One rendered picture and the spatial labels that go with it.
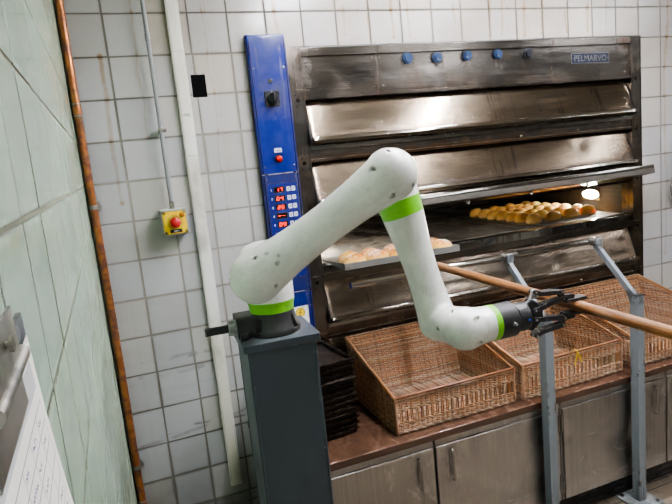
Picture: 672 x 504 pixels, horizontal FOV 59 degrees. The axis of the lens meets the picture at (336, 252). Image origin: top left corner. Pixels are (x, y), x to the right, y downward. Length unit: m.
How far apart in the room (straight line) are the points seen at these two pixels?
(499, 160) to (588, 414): 1.22
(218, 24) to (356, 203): 1.34
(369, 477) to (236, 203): 1.18
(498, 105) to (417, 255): 1.58
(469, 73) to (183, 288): 1.62
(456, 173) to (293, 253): 1.59
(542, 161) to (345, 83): 1.10
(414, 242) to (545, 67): 1.84
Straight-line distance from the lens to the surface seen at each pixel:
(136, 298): 2.46
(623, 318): 1.61
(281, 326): 1.59
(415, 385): 2.78
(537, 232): 3.17
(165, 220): 2.36
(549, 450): 2.68
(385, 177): 1.35
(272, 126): 2.48
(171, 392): 2.58
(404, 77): 2.78
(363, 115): 2.66
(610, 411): 2.93
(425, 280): 1.57
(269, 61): 2.51
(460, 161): 2.89
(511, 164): 3.04
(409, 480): 2.42
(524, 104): 3.11
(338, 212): 1.36
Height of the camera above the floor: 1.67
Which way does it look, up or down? 10 degrees down
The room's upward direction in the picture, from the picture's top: 6 degrees counter-clockwise
